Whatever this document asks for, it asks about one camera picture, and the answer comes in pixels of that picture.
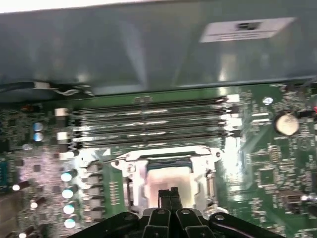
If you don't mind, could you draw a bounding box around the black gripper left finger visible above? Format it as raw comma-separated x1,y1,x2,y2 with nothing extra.
71,189,172,238

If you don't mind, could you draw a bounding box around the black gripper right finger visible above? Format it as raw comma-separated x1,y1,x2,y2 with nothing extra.
170,187,285,238

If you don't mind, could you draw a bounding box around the silver square CPU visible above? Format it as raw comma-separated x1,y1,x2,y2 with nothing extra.
148,162,200,208

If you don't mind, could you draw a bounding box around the metal socket cover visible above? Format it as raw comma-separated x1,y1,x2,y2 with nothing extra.
128,148,215,209

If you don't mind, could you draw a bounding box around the metal wire locking lever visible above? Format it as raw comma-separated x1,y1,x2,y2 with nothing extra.
103,151,132,165

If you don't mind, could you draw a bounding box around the CPU socket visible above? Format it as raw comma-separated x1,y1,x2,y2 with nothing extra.
108,146,223,216

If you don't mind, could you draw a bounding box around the black RAM slot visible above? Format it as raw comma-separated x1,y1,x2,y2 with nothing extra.
71,97,235,115
71,130,235,149
71,118,235,137
71,107,235,126

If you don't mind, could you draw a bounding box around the round silver capacitor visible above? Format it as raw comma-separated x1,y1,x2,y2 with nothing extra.
60,170,79,183
32,120,47,132
63,202,78,215
33,131,47,143
61,185,79,200
63,217,77,230

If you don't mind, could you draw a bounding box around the green motherboard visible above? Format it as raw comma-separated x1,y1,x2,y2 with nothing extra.
0,84,317,238

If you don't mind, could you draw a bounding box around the round coin battery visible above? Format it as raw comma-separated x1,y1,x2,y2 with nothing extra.
273,111,300,136

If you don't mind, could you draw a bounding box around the black open PC case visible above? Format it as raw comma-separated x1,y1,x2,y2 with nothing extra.
0,0,317,98

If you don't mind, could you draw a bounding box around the large white label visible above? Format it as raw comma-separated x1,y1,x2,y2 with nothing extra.
200,16,297,43

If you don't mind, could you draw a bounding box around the black fan wire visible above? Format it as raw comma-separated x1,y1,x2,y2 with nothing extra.
0,80,95,98

